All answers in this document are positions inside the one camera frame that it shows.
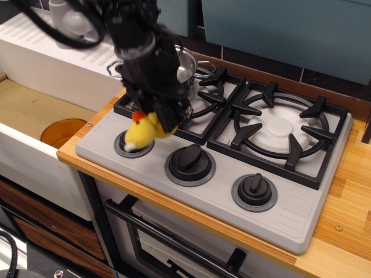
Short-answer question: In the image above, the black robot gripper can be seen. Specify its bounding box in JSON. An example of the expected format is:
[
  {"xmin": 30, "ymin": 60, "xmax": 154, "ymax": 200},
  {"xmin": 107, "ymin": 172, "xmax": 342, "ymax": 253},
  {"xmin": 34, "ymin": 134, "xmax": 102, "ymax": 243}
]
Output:
[{"xmin": 115, "ymin": 28, "xmax": 192, "ymax": 133}]

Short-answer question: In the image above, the yellow stuffed duck toy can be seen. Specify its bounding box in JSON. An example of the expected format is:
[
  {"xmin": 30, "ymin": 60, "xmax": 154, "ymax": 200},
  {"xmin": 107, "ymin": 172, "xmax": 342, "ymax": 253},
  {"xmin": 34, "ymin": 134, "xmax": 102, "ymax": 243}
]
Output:
[{"xmin": 123, "ymin": 111, "xmax": 178, "ymax": 152}]

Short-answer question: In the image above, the stainless steel pot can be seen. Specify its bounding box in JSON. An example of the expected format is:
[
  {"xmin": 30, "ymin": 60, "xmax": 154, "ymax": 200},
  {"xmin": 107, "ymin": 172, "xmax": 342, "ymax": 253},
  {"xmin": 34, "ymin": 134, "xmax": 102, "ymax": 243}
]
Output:
[{"xmin": 107, "ymin": 45, "xmax": 216, "ymax": 89}]

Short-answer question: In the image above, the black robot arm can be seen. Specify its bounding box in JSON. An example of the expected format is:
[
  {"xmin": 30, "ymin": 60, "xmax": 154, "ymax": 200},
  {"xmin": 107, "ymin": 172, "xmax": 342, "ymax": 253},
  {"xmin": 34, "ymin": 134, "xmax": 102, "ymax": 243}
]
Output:
[{"xmin": 14, "ymin": 1, "xmax": 191, "ymax": 133}]

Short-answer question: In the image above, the grey toy stove top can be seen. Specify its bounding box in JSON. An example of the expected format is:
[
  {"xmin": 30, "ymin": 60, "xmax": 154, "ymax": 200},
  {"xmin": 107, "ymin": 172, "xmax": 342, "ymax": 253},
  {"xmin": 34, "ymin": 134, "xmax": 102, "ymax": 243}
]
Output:
[{"xmin": 75, "ymin": 54, "xmax": 354, "ymax": 255}]

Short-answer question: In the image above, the right black stove knob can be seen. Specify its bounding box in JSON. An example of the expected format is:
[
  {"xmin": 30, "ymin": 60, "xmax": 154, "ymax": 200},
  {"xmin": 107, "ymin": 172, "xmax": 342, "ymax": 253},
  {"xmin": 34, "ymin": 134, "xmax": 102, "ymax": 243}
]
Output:
[{"xmin": 231, "ymin": 173, "xmax": 278, "ymax": 213}]

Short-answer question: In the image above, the small left black knob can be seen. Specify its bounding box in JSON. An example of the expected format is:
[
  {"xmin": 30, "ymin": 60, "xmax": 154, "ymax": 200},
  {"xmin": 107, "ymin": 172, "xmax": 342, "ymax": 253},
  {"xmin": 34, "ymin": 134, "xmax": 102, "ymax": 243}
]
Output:
[{"xmin": 114, "ymin": 131, "xmax": 154, "ymax": 159}]

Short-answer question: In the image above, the black left burner grate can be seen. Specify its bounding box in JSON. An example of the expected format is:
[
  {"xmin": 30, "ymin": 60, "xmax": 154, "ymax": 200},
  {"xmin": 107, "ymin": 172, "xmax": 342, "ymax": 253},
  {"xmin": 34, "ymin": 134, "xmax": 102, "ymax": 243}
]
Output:
[{"xmin": 114, "ymin": 67, "xmax": 246, "ymax": 149}]

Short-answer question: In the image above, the black burner grate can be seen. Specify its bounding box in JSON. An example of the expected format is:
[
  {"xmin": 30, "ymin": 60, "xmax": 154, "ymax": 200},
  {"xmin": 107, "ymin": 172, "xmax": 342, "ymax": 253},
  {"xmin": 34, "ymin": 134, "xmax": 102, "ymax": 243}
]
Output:
[
  {"xmin": 208, "ymin": 81, "xmax": 351, "ymax": 189},
  {"xmin": 114, "ymin": 67, "xmax": 246, "ymax": 149}
]

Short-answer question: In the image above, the large middle black knob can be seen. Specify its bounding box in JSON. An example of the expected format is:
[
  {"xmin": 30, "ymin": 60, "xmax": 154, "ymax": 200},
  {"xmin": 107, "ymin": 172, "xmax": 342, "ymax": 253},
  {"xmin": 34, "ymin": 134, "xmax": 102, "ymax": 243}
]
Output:
[{"xmin": 165, "ymin": 144, "xmax": 216, "ymax": 187}]

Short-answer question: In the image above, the white toy sink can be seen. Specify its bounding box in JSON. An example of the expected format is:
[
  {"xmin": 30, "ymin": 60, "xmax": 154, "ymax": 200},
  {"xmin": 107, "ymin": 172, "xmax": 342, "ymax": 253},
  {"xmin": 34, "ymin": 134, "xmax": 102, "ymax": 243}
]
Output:
[{"xmin": 1, "ymin": 1, "xmax": 122, "ymax": 221}]

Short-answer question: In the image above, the grey toy faucet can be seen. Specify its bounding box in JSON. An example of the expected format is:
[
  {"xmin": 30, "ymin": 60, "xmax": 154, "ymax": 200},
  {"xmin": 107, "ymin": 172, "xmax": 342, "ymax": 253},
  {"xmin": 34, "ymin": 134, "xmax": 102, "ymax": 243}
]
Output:
[{"xmin": 49, "ymin": 0, "xmax": 98, "ymax": 42}]

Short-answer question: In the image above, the black right burner grate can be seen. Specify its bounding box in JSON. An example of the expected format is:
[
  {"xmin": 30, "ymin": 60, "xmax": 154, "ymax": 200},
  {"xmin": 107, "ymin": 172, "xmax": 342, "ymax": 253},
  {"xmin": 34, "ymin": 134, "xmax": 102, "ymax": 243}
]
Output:
[{"xmin": 208, "ymin": 81, "xmax": 351, "ymax": 189}]

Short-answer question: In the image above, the wooden drawer front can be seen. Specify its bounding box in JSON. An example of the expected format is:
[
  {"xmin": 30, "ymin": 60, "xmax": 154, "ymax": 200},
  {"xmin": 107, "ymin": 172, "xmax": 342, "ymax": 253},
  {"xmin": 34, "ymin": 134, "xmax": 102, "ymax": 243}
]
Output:
[{"xmin": 1, "ymin": 178, "xmax": 114, "ymax": 277}]

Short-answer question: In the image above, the black oven door handle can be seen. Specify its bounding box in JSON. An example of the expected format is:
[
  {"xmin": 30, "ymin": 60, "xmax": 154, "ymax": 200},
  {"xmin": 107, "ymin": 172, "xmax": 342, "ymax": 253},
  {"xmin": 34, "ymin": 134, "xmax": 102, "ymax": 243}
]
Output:
[{"xmin": 104, "ymin": 195, "xmax": 246, "ymax": 277}]

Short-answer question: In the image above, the black braided cable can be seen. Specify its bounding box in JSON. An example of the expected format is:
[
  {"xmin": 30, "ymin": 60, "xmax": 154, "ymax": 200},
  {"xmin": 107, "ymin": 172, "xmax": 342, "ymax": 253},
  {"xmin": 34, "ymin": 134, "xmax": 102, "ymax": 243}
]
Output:
[{"xmin": 0, "ymin": 230, "xmax": 19, "ymax": 278}]

